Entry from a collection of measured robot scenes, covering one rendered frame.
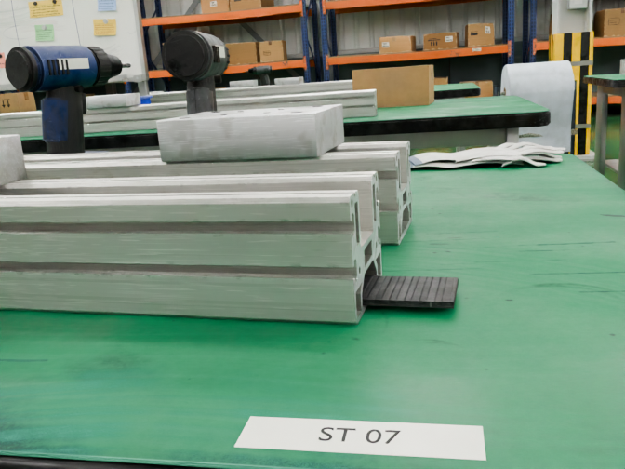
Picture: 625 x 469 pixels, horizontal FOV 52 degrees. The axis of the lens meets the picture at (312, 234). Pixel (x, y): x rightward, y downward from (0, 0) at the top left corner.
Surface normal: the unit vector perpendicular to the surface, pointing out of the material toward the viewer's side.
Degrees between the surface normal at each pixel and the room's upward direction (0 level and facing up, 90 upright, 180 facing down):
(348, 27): 90
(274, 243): 90
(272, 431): 0
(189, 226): 90
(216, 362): 0
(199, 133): 90
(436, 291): 0
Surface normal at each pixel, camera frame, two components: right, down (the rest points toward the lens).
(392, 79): -0.28, 0.21
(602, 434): -0.07, -0.97
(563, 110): -0.12, 0.47
